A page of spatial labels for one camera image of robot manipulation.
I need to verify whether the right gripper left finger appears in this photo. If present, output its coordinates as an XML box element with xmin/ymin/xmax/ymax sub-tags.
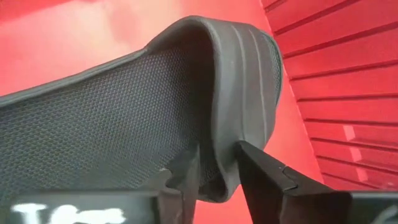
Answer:
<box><xmin>156</xmin><ymin>143</ymin><xmax>200</xmax><ymax>224</ymax></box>

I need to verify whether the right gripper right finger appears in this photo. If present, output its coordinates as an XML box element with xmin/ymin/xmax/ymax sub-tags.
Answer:
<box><xmin>235</xmin><ymin>140</ymin><xmax>353</xmax><ymax>224</ymax></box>

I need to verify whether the black rubber slide sandal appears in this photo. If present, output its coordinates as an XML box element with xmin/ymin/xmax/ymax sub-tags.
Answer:
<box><xmin>0</xmin><ymin>15</ymin><xmax>284</xmax><ymax>204</ymax></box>

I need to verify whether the red plastic bin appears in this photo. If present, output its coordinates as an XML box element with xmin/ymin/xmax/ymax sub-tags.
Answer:
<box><xmin>0</xmin><ymin>0</ymin><xmax>398</xmax><ymax>224</ymax></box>

